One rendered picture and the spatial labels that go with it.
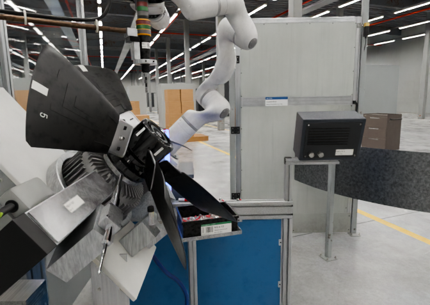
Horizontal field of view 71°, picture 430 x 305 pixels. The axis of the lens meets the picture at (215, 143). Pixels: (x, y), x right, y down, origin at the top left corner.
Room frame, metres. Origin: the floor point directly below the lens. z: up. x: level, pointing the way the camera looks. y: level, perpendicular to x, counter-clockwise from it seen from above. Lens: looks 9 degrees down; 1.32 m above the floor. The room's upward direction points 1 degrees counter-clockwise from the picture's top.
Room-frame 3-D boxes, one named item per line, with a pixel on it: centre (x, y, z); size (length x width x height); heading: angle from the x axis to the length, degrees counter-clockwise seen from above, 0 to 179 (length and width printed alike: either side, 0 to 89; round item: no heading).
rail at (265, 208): (1.30, 0.11, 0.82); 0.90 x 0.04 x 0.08; 90
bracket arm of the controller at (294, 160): (1.30, -0.42, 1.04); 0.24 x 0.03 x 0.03; 90
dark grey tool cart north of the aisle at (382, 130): (6.77, -3.79, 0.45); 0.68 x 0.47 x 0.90; 23
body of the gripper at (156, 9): (1.04, 0.21, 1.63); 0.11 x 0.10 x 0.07; 0
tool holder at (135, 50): (0.93, 0.21, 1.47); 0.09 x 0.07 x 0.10; 125
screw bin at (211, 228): (1.13, 0.04, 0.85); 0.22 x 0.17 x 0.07; 105
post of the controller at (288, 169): (1.30, -0.32, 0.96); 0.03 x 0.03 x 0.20; 0
